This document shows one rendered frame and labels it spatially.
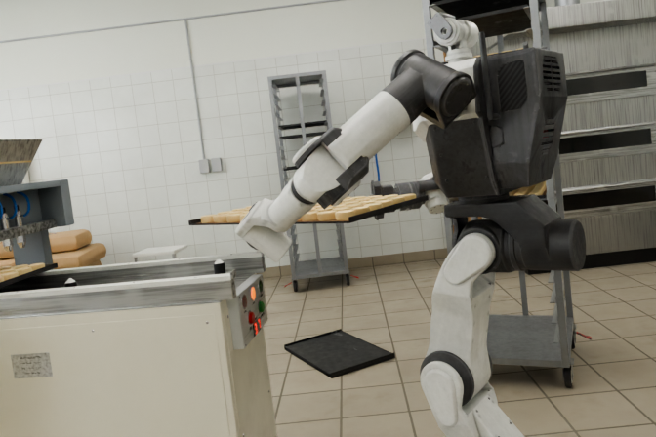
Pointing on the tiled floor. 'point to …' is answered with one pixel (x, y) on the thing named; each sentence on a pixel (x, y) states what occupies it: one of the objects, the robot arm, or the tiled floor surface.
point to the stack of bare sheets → (338, 353)
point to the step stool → (159, 252)
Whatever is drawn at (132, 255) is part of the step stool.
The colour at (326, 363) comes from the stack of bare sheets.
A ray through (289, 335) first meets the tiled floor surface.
